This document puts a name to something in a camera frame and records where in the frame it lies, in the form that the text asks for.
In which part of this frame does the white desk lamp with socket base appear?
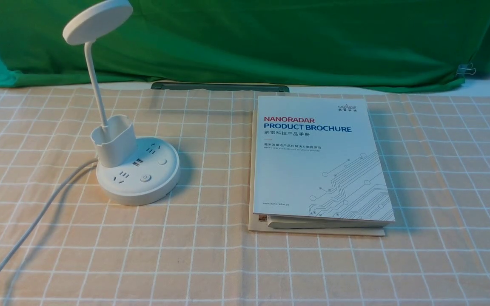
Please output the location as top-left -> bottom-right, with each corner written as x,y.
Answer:
62,0 -> 180,207

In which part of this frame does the dark grey bar at table edge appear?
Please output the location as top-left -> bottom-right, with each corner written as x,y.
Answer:
151,81 -> 290,93

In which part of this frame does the white Nanoradar product brochure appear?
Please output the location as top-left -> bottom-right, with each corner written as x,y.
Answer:
250,96 -> 395,230

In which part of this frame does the green backdrop cloth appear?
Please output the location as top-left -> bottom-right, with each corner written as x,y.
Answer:
0,0 -> 490,93

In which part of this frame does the beige checkered tablecloth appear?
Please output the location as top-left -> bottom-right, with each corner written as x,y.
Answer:
0,89 -> 490,306

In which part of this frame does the silver binder clip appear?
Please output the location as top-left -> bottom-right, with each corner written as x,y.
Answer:
456,62 -> 477,77

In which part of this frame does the white lamp power cable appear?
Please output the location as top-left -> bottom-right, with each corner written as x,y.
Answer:
0,159 -> 99,274

